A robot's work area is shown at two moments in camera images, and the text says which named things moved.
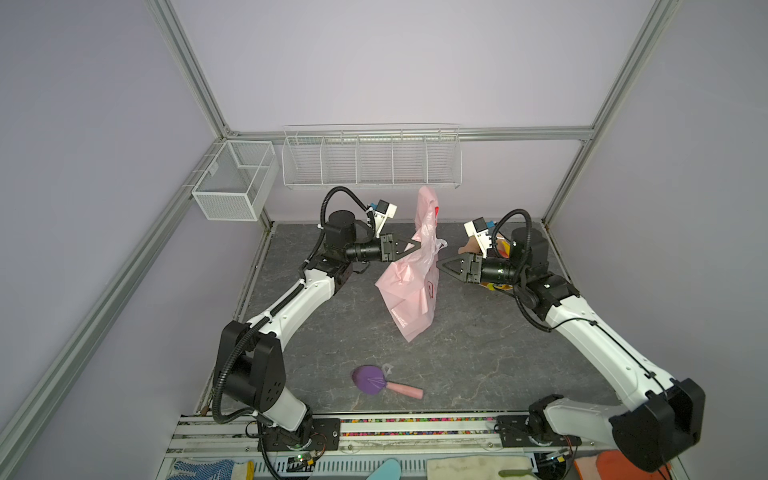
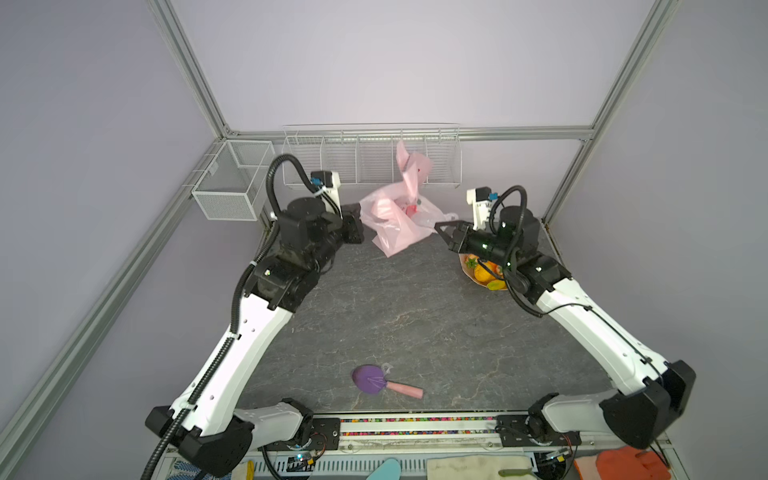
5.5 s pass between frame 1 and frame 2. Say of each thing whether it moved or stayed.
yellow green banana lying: stayed
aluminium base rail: stayed
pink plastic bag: moved
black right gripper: moved
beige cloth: stayed
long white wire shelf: stayed
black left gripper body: moved
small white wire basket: stayed
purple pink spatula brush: stayed
